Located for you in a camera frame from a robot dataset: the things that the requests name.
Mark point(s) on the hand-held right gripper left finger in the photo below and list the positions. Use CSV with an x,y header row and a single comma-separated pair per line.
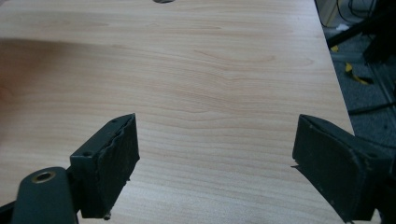
x,y
106,168

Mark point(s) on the yellow floor tape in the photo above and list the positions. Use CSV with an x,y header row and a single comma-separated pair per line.
x,y
355,74

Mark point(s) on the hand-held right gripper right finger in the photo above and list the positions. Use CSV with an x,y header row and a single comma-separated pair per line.
x,y
336,168

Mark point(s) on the dark round object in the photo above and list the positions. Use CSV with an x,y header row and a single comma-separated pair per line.
x,y
163,1

